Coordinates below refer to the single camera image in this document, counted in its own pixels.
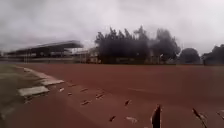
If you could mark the roofed grandstand building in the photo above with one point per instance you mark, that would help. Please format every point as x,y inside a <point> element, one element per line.
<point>46,51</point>

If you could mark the red dirt running track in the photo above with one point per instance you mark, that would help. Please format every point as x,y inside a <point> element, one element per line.
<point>140,83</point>

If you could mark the row of dark trees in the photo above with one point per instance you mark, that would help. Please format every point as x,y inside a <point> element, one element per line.
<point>133,46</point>

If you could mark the grass field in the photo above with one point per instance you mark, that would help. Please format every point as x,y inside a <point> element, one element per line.
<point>11,83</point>

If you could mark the pale concrete kerb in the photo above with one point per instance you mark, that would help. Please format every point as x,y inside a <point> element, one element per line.
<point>35,89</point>

